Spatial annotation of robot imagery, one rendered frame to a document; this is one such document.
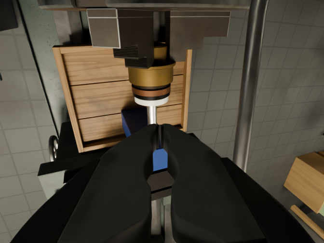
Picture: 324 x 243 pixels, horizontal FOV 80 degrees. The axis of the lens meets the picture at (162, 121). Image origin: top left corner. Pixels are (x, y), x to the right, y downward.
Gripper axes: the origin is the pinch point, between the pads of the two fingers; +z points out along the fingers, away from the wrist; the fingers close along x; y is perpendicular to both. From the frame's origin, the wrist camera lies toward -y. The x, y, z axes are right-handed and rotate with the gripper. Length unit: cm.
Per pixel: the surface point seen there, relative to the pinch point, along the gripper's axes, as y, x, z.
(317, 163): 175, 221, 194
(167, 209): 75, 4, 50
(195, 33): -3.6, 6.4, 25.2
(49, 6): -7.2, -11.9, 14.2
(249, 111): 0.2, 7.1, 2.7
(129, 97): 15.4, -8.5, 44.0
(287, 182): 223, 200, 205
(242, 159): 4.1, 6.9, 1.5
